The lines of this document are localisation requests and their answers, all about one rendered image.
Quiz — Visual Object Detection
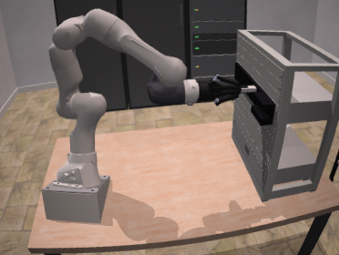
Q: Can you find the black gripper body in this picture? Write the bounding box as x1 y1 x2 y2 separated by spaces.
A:
197 79 222 101

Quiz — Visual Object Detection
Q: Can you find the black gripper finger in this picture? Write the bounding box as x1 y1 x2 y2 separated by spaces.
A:
213 74 257 91
213 90 256 106

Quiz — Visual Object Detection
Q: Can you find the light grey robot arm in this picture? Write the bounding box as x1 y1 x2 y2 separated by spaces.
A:
48 9 200 189

